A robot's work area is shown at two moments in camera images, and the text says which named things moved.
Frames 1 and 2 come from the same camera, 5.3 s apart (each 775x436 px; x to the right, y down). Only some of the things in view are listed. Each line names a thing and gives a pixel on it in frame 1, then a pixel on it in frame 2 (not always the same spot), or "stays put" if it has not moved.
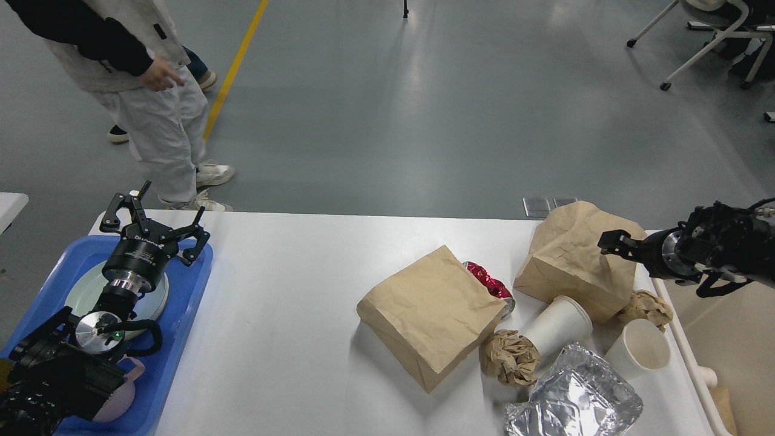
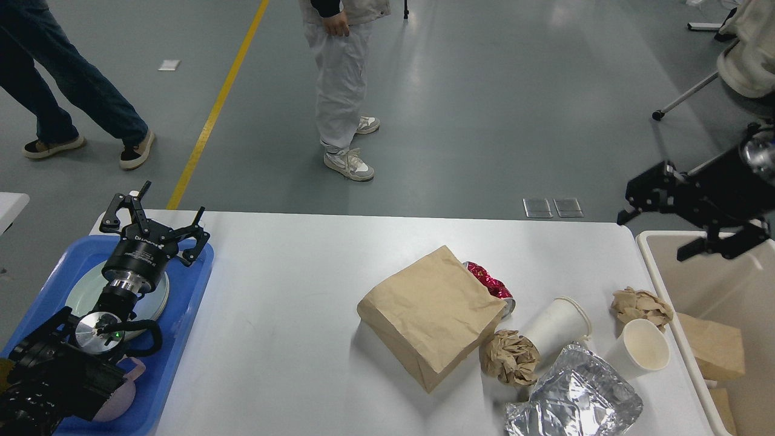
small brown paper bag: [564, 259] → [717, 347]
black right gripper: [663, 253] → [722, 190]
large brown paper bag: [433, 314] stays put
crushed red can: [494, 286] stays put
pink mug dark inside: [120, 401] stays put
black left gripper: [137, 262] stays put
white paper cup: [562, 321] stays put
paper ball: [643, 305] stays put
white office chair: [712, 5] → [748, 64]
